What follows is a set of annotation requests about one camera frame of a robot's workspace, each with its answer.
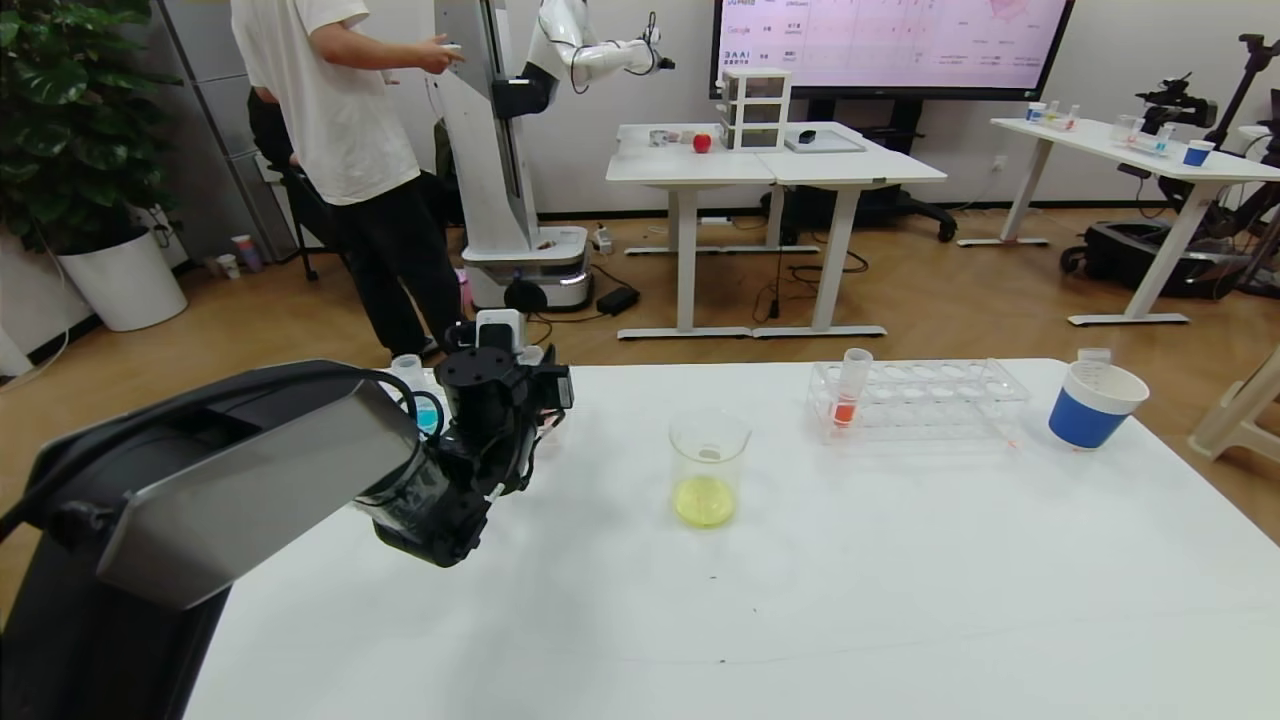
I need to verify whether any grey tablet pad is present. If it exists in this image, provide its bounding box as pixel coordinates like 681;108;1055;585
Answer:
783;131;866;156

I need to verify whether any seated person in black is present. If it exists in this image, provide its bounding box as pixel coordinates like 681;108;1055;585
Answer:
248;86;473;311

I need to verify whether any clear acrylic test tube rack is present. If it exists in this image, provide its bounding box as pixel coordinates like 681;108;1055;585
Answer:
362;365;571;449
808;358;1031;446

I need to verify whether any clear glass beaker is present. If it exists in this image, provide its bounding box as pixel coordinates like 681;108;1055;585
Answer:
668;412;753;529

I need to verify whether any black wheeled robot base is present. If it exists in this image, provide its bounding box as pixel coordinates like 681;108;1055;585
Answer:
1060;222;1251;301

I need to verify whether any white standing desk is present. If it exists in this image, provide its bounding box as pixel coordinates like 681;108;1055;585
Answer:
606;124;777;342
752;122;947;340

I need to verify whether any long white desk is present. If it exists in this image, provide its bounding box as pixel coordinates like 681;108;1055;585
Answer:
957;116;1280;327

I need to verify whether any black camera rig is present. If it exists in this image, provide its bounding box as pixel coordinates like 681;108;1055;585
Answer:
1134;75;1219;136

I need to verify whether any black screen stand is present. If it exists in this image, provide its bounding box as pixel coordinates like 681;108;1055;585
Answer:
760;98;956;244

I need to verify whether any white mini drawer unit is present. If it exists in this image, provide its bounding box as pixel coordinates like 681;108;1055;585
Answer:
718;69;792;154

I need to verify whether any green plant in white pot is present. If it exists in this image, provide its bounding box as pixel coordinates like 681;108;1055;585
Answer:
0;0;191;333

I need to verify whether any black floor cable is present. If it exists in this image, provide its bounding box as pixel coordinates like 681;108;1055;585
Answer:
520;308;616;351

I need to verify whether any black tripod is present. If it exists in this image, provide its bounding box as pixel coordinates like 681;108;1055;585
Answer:
1205;36;1280;149

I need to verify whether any test tube with blue liquid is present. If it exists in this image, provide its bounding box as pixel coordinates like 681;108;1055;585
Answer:
391;355;447;437

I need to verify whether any blue white paper cup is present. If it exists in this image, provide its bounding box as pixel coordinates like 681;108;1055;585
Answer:
1048;360;1151;451

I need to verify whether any white humanoid robot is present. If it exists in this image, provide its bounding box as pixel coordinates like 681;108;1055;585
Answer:
435;0;676;315

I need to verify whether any large wall display screen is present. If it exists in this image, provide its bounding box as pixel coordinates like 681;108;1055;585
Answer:
711;0;1076;101

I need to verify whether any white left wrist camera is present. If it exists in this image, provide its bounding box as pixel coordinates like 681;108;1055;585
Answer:
475;309;526;353

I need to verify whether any person in white t-shirt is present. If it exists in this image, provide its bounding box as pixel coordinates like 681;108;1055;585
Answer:
232;0;466;361

